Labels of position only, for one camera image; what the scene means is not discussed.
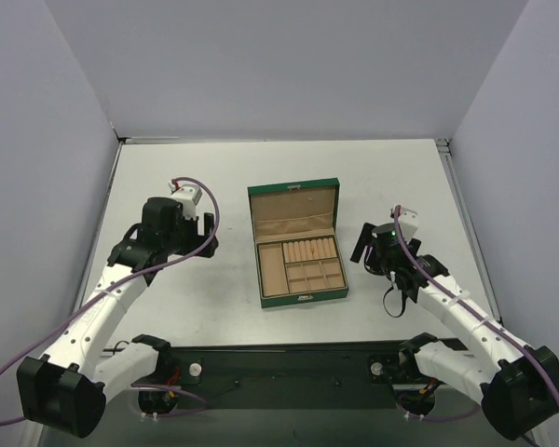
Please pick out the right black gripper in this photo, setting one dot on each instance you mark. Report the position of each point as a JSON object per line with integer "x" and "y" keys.
{"x": 366, "y": 244}

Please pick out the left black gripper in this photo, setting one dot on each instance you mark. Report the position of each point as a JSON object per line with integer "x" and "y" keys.
{"x": 197, "y": 234}

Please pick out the green jewelry box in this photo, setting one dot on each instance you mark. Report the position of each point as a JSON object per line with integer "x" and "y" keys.
{"x": 288, "y": 211}

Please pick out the green tray with compartments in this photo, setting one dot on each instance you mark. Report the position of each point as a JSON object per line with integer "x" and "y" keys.
{"x": 300, "y": 267}

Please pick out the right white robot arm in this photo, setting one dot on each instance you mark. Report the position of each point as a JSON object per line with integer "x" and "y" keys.
{"x": 515, "y": 384}

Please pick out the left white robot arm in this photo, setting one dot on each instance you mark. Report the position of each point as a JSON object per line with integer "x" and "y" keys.
{"x": 69, "y": 386}

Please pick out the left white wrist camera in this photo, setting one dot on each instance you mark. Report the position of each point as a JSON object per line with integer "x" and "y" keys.
{"x": 188, "y": 195}

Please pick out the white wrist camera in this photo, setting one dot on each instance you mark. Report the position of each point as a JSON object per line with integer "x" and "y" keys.
{"x": 408, "y": 221}
{"x": 188, "y": 195}

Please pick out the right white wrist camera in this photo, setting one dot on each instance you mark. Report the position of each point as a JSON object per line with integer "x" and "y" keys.
{"x": 408, "y": 221}

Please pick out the aluminium frame rail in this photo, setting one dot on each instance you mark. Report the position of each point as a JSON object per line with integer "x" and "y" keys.
{"x": 443, "y": 147}

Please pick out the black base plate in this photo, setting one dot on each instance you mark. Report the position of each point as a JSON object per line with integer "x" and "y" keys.
{"x": 325, "y": 376}

